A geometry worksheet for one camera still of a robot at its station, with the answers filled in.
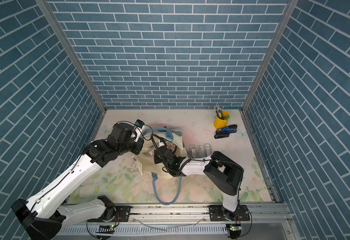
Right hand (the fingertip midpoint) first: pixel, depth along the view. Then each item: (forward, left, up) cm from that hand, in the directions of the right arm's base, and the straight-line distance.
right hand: (156, 151), depth 87 cm
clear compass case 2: (+7, -31, -7) cm, 33 cm away
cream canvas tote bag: (0, -1, +14) cm, 14 cm away
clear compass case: (+7, -27, -8) cm, 29 cm away
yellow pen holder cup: (+25, -39, -1) cm, 47 cm away
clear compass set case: (+6, -21, -7) cm, 23 cm away
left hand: (-3, +2, +16) cm, 16 cm away
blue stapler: (+26, -49, -6) cm, 55 cm away
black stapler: (+20, -41, -6) cm, 46 cm away
